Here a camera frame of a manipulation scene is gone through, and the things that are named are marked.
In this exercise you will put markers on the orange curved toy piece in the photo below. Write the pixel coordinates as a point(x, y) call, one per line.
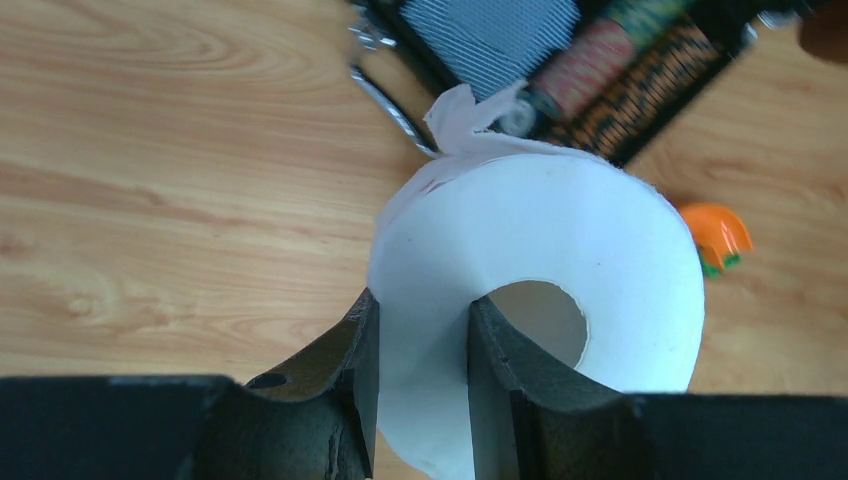
point(720, 236)

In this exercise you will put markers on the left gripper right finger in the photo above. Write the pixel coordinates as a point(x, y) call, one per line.
point(533, 417)

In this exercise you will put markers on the black poker chip case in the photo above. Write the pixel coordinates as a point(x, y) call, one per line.
point(603, 76)

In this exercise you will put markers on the white toilet paper roll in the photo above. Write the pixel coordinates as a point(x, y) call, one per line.
point(491, 211)

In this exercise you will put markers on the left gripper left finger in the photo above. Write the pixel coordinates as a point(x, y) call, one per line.
point(311, 417)

